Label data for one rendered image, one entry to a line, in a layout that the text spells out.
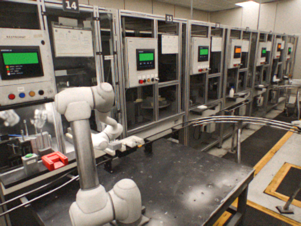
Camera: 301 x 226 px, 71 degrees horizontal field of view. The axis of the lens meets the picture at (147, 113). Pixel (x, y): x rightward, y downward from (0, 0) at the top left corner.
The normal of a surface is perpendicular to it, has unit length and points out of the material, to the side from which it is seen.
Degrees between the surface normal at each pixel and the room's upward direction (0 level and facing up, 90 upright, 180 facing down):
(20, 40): 90
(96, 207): 68
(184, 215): 0
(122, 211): 87
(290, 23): 90
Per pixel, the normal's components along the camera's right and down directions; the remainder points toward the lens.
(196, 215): -0.03, -0.96
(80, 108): 0.43, 0.03
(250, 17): -0.71, 0.22
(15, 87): 0.70, 0.18
